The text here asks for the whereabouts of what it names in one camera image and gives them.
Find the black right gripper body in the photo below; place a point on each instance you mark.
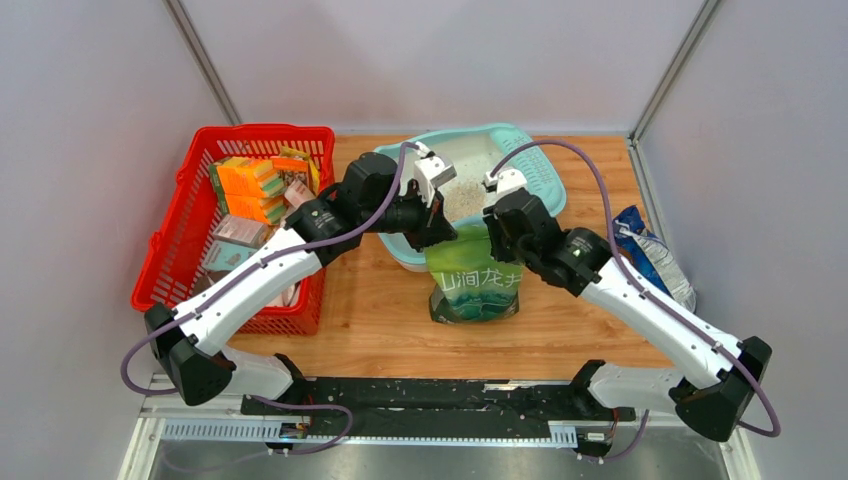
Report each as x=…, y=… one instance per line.
x=506, y=250

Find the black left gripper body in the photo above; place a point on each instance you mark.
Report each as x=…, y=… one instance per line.
x=410, y=215

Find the green cat litter bag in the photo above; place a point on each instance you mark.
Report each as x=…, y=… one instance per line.
x=471, y=286

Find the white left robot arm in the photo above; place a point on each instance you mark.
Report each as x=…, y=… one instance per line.
x=190, y=339

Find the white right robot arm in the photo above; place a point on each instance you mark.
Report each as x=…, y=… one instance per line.
x=710, y=383

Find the light blue litter box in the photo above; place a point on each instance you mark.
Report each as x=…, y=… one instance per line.
x=473, y=152

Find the beige cat litter pile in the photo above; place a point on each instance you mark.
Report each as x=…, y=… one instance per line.
x=463, y=199

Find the pink sponge box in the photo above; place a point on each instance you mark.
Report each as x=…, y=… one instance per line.
x=241, y=231

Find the teal sponge box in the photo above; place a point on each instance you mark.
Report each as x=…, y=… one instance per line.
x=225, y=256

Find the blue plastic bag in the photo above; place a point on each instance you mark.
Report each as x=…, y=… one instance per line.
x=652, y=258

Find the orange sponge pack lower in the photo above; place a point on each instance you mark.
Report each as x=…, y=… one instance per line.
x=269, y=210

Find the orange sponge pack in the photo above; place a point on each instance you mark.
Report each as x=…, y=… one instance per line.
x=251, y=177
x=269, y=210

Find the red plastic basket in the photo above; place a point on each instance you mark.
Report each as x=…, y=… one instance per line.
x=171, y=272

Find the orange sponge pack upper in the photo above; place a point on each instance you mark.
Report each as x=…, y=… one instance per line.
x=251, y=177

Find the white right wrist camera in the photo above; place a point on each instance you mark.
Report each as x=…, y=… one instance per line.
x=504, y=182

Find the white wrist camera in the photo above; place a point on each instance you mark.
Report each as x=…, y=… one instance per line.
x=504, y=182
x=431, y=171

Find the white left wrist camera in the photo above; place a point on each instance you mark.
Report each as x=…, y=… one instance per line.
x=431, y=171

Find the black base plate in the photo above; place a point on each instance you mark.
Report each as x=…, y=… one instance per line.
x=444, y=408

